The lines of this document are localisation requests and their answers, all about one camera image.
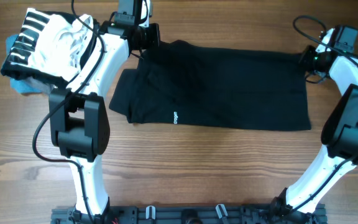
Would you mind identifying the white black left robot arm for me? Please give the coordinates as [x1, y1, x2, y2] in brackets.
[48, 21, 160, 223]

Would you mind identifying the black t-shirt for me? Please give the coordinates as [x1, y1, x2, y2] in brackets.
[109, 40, 311, 131]

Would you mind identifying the black folded garment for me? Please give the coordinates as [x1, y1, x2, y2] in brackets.
[0, 11, 105, 90]

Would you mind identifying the blue folded garment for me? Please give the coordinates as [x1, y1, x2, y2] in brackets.
[6, 34, 41, 94]

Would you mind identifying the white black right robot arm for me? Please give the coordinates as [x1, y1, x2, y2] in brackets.
[269, 52, 358, 223]

